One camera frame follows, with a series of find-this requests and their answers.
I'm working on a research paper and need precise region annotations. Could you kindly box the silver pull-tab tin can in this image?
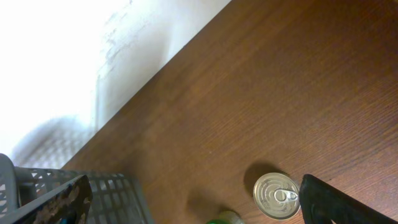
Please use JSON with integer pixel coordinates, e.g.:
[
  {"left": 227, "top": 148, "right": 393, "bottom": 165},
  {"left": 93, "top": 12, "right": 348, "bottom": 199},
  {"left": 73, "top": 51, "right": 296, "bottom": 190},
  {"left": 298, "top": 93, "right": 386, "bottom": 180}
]
[{"left": 253, "top": 172, "right": 300, "bottom": 220}]

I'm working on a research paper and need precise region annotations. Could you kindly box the green lid glass jar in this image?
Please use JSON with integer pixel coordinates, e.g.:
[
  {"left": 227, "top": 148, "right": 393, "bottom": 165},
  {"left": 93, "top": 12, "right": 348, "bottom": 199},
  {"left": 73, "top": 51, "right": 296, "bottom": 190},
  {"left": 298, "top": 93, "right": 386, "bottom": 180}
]
[{"left": 206, "top": 211, "right": 244, "bottom": 224}]

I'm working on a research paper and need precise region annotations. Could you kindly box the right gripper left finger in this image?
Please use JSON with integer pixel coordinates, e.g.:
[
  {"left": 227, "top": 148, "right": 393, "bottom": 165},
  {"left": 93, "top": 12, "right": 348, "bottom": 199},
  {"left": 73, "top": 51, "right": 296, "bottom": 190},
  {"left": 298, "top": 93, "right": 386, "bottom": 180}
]
[{"left": 1, "top": 175, "right": 93, "bottom": 224}]

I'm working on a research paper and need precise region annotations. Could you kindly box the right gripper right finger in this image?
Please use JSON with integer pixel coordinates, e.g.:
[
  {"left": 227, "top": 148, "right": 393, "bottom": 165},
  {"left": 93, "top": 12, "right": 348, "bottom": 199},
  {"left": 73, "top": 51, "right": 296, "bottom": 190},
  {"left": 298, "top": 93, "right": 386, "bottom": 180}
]
[{"left": 299, "top": 174, "right": 397, "bottom": 224}]

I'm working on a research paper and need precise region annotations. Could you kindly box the grey plastic shopping basket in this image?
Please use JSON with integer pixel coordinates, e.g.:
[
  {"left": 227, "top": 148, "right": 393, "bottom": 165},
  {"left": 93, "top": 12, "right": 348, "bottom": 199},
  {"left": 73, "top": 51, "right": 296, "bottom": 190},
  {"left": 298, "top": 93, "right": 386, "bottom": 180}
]
[{"left": 1, "top": 154, "right": 154, "bottom": 224}]

